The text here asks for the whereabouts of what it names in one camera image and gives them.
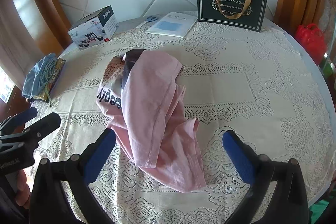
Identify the person's left hand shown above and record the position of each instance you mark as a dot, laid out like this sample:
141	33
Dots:
22	187

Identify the green bottle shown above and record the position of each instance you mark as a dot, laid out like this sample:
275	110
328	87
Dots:
329	69

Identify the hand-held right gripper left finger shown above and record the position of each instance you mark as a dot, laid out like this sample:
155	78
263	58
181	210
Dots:
101	153

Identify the cream lace tablecloth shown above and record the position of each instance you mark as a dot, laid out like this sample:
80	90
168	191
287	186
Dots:
236	98

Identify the red plastic bag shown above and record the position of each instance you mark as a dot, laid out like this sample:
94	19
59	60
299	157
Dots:
311	40

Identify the tea set cardboard box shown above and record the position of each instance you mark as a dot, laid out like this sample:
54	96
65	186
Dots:
92	29

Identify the blue cloth bag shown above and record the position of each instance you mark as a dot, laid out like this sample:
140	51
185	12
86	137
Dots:
36	77

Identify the pink printed t-shirt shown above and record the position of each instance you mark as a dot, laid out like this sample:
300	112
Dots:
147	98

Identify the gold patterned bag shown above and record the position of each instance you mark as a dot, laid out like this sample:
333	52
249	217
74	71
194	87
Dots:
57	67

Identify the dark gift bag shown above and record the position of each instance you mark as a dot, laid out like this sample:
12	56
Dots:
231	8

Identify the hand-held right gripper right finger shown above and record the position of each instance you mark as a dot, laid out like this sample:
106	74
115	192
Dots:
237	158

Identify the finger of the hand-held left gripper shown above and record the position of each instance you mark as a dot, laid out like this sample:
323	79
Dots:
26	114
46	123

